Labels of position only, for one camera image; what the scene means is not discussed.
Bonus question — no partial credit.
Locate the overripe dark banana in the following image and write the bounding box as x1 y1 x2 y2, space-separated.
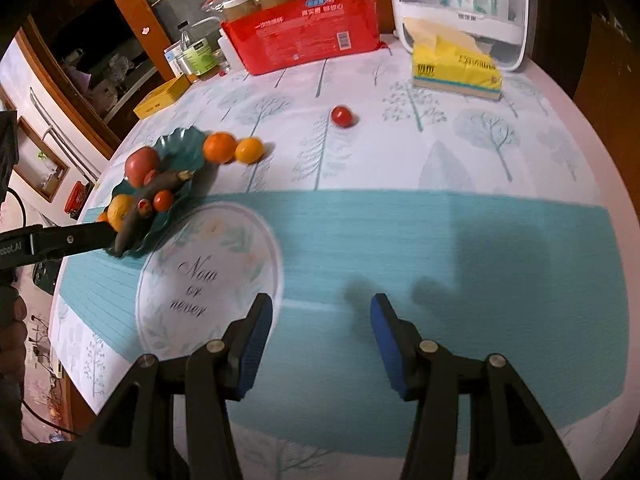
112 169 194 257

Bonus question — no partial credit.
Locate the dark green scalloped plate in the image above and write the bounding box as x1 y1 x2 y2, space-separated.
105 127 205 258

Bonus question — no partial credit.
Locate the yellow flat box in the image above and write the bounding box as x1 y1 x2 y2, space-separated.
134 75 191 119

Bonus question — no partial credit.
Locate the red package of cups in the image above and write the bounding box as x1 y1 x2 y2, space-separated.
203 0 382 76

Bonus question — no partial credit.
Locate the yellow tissue pack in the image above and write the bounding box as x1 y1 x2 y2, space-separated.
402 18 503 101

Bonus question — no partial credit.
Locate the wooden cabinet right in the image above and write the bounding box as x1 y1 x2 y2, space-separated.
569 0 640 151

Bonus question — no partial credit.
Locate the red apple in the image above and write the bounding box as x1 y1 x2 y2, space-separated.
125 146 160 188

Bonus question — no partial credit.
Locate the small yellow tangerine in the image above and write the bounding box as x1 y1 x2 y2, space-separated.
234 136 265 165

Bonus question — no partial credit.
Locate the small white blue carton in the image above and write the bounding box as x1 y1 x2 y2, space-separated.
164 42 182 77

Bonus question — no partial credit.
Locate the dark red plum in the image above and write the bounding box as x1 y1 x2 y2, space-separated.
143 169 160 186

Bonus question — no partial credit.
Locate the green label glass bottle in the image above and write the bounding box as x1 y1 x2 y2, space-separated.
178 16 219 77

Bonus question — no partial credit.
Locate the white squeeze bottle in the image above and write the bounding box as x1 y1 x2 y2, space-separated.
191 15 245 72

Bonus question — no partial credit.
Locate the large yellow orange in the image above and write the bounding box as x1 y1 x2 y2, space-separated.
106 194 134 232

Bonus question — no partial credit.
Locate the patterned tablecloth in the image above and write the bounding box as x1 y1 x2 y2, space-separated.
50 42 639 479

